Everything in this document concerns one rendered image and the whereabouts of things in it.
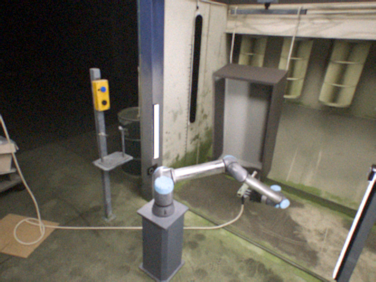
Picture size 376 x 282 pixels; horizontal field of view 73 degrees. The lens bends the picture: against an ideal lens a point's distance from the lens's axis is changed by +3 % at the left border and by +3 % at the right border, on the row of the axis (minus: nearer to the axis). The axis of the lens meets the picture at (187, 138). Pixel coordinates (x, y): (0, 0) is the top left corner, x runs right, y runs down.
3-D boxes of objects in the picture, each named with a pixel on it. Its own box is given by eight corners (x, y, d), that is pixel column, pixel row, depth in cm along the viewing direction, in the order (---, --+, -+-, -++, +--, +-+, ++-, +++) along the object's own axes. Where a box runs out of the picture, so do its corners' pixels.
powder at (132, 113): (113, 112, 356) (112, 111, 355) (147, 107, 385) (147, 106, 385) (128, 123, 316) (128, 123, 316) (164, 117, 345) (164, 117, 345)
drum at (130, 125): (114, 164, 391) (111, 109, 355) (148, 155, 422) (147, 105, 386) (130, 182, 348) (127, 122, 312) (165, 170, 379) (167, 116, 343)
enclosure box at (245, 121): (224, 154, 325) (228, 62, 258) (271, 169, 297) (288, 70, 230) (212, 169, 301) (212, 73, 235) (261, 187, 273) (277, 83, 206)
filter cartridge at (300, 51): (283, 107, 318) (299, 36, 284) (264, 99, 348) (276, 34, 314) (305, 105, 331) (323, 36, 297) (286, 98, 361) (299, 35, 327)
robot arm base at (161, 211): (164, 221, 192) (164, 210, 188) (146, 210, 202) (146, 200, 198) (179, 208, 207) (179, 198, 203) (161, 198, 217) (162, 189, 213)
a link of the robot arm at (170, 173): (151, 178, 202) (240, 159, 207) (151, 167, 218) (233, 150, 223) (155, 193, 208) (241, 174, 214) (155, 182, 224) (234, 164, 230)
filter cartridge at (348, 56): (347, 111, 315) (373, 38, 284) (348, 118, 286) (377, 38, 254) (315, 106, 331) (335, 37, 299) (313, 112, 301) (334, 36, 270)
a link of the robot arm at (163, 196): (154, 206, 192) (154, 187, 185) (153, 192, 208) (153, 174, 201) (173, 205, 195) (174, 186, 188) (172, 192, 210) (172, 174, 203)
